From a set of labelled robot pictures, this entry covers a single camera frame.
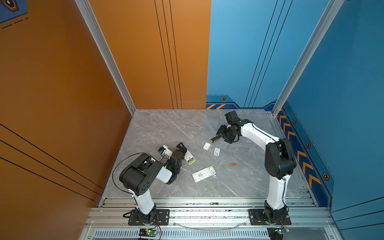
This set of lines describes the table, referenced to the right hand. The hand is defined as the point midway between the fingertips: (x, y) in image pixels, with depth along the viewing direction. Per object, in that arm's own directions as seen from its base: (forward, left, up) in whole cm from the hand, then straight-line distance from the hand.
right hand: (217, 135), depth 96 cm
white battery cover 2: (-7, +1, -7) cm, 10 cm away
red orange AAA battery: (-16, -9, -8) cm, 20 cm away
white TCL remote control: (-22, +9, -7) cm, 25 cm away
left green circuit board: (-50, +38, -9) cm, 63 cm away
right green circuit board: (-50, -24, -11) cm, 57 cm away
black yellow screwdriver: (+1, +2, -6) cm, 6 cm away
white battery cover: (-3, +7, -7) cm, 11 cm away
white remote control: (-12, +19, -7) cm, 23 cm away
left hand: (-6, +24, -3) cm, 24 cm away
